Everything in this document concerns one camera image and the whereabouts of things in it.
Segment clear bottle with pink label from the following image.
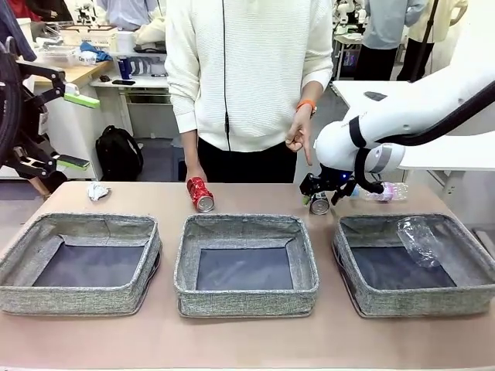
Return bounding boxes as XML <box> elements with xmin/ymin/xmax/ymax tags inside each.
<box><xmin>357</xmin><ymin>181</ymin><xmax>410</xmax><ymax>204</ymax></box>

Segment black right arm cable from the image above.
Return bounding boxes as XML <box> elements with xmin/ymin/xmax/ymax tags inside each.
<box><xmin>347</xmin><ymin>79</ymin><xmax>495</xmax><ymax>195</ymax></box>

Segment white box with wooden frame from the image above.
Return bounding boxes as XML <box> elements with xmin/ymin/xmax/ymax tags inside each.
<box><xmin>61</xmin><ymin>26</ymin><xmax>118</xmax><ymax>53</ymax></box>

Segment bystander in cream coat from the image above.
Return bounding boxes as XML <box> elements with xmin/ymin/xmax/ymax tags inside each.
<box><xmin>396</xmin><ymin>0</ymin><xmax>469</xmax><ymax>82</ymax></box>

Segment white office desk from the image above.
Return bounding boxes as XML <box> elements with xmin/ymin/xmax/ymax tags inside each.
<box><xmin>89</xmin><ymin>73</ymin><xmax>173</xmax><ymax>137</ymax></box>

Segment dark blue hanging cloth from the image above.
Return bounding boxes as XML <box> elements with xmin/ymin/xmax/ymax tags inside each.
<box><xmin>0</xmin><ymin>0</ymin><xmax>39</xmax><ymax>63</ymax></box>

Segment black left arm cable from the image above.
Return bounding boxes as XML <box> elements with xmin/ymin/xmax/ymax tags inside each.
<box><xmin>0</xmin><ymin>36</ymin><xmax>24</xmax><ymax>163</ymax></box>

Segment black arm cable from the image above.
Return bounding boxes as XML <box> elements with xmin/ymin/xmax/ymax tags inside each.
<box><xmin>347</xmin><ymin>79</ymin><xmax>495</xmax><ymax>195</ymax></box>
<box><xmin>0</xmin><ymin>36</ymin><xmax>24</xmax><ymax>163</ymax></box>

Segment white tissue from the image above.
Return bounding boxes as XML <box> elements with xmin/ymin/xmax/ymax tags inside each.
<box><xmin>87</xmin><ymin>182</ymin><xmax>113</xmax><ymax>203</ymax></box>

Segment person's left forearm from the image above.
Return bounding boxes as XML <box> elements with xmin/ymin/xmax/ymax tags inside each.
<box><xmin>299</xmin><ymin>46</ymin><xmax>334</xmax><ymax>111</ymax></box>

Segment crushed red drink can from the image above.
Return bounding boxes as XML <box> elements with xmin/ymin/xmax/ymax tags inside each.
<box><xmin>186</xmin><ymin>176</ymin><xmax>216</xmax><ymax>213</ymax></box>

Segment clear plastic cup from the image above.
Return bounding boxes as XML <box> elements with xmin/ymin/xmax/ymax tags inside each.
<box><xmin>397</xmin><ymin>216</ymin><xmax>442</xmax><ymax>270</ymax></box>

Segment bystander in light blue shirt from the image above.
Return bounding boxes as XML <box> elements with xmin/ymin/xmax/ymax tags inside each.
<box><xmin>355</xmin><ymin>0</ymin><xmax>426</xmax><ymax>82</ymax></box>

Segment person's left hand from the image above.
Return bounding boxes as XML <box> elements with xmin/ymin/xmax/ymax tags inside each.
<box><xmin>285</xmin><ymin>111</ymin><xmax>315</xmax><ymax>167</ymax></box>

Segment cream cloth bag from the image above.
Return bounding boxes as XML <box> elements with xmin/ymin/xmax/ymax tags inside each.
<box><xmin>134</xmin><ymin>15</ymin><xmax>168</xmax><ymax>49</ymax></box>

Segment bystander in pale blue top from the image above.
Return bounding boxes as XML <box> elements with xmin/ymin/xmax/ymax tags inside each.
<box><xmin>96</xmin><ymin>0</ymin><xmax>159</xmax><ymax>32</ymax></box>

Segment crushed silver can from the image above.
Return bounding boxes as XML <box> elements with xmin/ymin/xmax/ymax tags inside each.
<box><xmin>309</xmin><ymin>192</ymin><xmax>332</xmax><ymax>216</ymax></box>

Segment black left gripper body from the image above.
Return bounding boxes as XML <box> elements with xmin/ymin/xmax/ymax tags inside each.
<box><xmin>15</xmin><ymin>83</ymin><xmax>50</xmax><ymax>148</ymax></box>

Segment wooden work table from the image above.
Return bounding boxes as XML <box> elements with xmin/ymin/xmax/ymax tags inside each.
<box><xmin>32</xmin><ymin>57</ymin><xmax>113</xmax><ymax>88</ymax></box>

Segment orange wristband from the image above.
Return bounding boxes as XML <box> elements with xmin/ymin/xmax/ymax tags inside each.
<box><xmin>295</xmin><ymin>99</ymin><xmax>318</xmax><ymax>116</ymax></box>

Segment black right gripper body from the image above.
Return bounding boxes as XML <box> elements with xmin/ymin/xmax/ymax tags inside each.
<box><xmin>300</xmin><ymin>165</ymin><xmax>357</xmax><ymax>194</ymax></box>

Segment person in white sweater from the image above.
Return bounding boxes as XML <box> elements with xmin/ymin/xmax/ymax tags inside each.
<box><xmin>164</xmin><ymin>0</ymin><xmax>334</xmax><ymax>152</ymax></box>

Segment grey fabric basket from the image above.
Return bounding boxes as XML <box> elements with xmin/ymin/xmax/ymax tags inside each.
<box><xmin>172</xmin><ymin>213</ymin><xmax>320</xmax><ymax>318</ymax></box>
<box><xmin>0</xmin><ymin>212</ymin><xmax>162</xmax><ymax>316</ymax></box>
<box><xmin>332</xmin><ymin>212</ymin><xmax>495</xmax><ymax>318</ymax></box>

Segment black backpack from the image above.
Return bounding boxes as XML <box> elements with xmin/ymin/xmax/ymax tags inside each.
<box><xmin>95</xmin><ymin>124</ymin><xmax>145</xmax><ymax>182</ymax></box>

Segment crumpled blue cloth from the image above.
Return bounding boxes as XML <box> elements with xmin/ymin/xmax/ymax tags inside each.
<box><xmin>79</xmin><ymin>42</ymin><xmax>113</xmax><ymax>63</ymax></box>

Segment person's black trousers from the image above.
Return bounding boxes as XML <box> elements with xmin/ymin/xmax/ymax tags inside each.
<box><xmin>196</xmin><ymin>137</ymin><xmax>299</xmax><ymax>184</ymax></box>

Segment person's right hand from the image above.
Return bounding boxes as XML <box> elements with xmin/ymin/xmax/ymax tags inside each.
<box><xmin>185</xmin><ymin>161</ymin><xmax>210</xmax><ymax>183</ymax></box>

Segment person's right forearm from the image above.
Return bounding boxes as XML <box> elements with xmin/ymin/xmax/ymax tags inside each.
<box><xmin>169</xmin><ymin>73</ymin><xmax>204</xmax><ymax>166</ymax></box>

